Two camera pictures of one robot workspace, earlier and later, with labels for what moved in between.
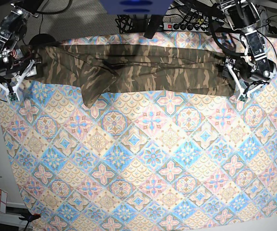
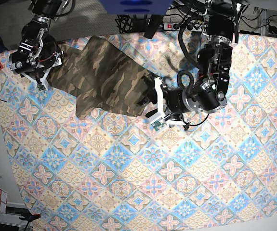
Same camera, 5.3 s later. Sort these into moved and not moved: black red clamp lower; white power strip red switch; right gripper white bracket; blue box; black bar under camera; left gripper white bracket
Moved: right gripper white bracket; left gripper white bracket
Not moved: black red clamp lower; black bar under camera; blue box; white power strip red switch
